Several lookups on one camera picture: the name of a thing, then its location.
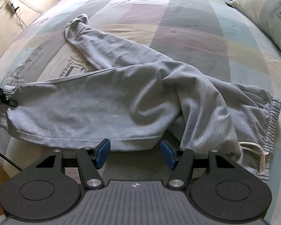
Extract pastel patchwork bed sheet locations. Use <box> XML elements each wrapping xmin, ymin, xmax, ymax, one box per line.
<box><xmin>0</xmin><ymin>0</ymin><xmax>281</xmax><ymax>224</ymax></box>

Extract white wall cable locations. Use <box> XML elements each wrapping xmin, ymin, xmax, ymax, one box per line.
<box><xmin>0</xmin><ymin>0</ymin><xmax>44</xmax><ymax>30</ymax></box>

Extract white power strip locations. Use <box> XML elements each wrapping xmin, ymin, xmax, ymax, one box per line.
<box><xmin>7</xmin><ymin>1</ymin><xmax>20</xmax><ymax>13</ymax></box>

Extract grey sweatpants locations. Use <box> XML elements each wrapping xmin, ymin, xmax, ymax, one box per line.
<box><xmin>0</xmin><ymin>14</ymin><xmax>281</xmax><ymax>182</ymax></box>

